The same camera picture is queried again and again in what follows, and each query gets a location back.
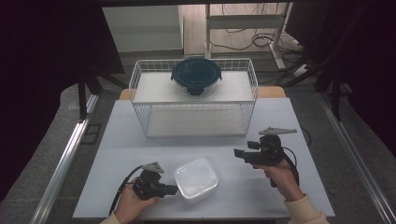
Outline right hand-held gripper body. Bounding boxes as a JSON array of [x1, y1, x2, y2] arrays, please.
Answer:
[[247, 125, 298, 172]]

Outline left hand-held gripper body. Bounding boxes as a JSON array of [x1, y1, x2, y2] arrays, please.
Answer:
[[133, 161, 171, 201]]

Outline white square plastic container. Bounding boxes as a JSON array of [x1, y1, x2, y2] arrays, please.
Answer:
[[174, 158, 219, 203]]

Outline white wire rack shelf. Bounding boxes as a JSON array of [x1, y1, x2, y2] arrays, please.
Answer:
[[128, 58, 259, 138]]

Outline round glass container blue lid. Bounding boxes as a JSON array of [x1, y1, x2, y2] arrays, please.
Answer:
[[170, 57, 223, 97]]

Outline person's left hand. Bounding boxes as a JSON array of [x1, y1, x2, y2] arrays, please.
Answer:
[[114, 176, 161, 224]]

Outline person's right hand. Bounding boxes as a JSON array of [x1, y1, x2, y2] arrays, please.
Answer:
[[253, 158, 305, 203]]

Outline black metal stand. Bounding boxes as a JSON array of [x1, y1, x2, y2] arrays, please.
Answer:
[[77, 69, 129, 121], [275, 46, 354, 122]]

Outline dark curtain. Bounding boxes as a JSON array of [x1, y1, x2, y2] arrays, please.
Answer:
[[285, 0, 396, 158], [0, 0, 126, 203]]

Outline white cabinet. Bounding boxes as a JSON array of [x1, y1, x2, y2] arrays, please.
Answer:
[[102, 5, 185, 53]]

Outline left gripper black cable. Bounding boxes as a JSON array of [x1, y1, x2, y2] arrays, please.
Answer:
[[108, 164, 145, 217]]

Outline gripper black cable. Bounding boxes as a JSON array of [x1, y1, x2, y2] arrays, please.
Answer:
[[281, 146, 301, 188], [108, 164, 145, 217]]

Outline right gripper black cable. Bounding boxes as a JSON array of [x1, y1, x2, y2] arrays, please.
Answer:
[[281, 146, 301, 188]]

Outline aluminium rail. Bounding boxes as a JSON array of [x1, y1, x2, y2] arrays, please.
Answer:
[[28, 93, 100, 224], [317, 92, 396, 224]]

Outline black floor cables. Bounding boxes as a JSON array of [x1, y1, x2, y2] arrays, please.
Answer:
[[208, 3, 304, 60]]

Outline white desk frame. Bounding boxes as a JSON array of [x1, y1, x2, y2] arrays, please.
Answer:
[[205, 2, 293, 70]]

